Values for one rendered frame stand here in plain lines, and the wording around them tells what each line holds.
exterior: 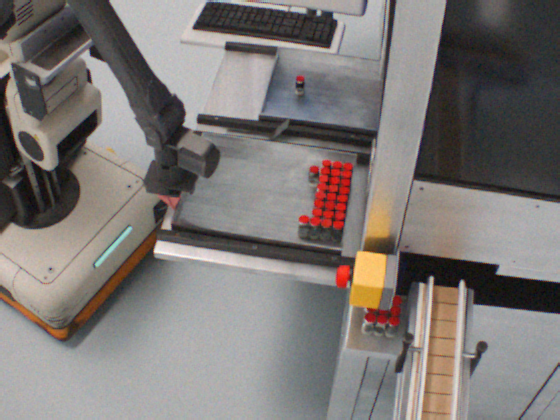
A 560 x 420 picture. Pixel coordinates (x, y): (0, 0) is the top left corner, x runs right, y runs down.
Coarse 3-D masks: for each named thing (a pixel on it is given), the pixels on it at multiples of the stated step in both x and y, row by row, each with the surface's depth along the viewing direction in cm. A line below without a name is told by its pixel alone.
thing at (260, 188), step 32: (224, 160) 162; (256, 160) 163; (288, 160) 163; (320, 160) 163; (352, 160) 161; (224, 192) 157; (256, 192) 157; (288, 192) 157; (192, 224) 147; (224, 224) 151; (256, 224) 151; (288, 224) 151
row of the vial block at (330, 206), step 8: (336, 168) 155; (336, 176) 154; (336, 184) 153; (328, 192) 153; (336, 192) 152; (328, 200) 150; (336, 200) 154; (328, 208) 148; (328, 216) 147; (328, 224) 146; (320, 232) 148; (328, 232) 147
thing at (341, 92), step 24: (288, 48) 184; (288, 72) 182; (312, 72) 183; (336, 72) 183; (360, 72) 183; (264, 96) 171; (288, 96) 176; (312, 96) 177; (336, 96) 177; (360, 96) 177; (264, 120) 169; (312, 120) 166; (336, 120) 171; (360, 120) 172
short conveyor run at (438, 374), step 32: (416, 288) 136; (448, 288) 136; (416, 320) 131; (448, 320) 131; (416, 352) 127; (448, 352) 127; (480, 352) 120; (416, 384) 123; (448, 384) 123; (416, 416) 115; (448, 416) 119
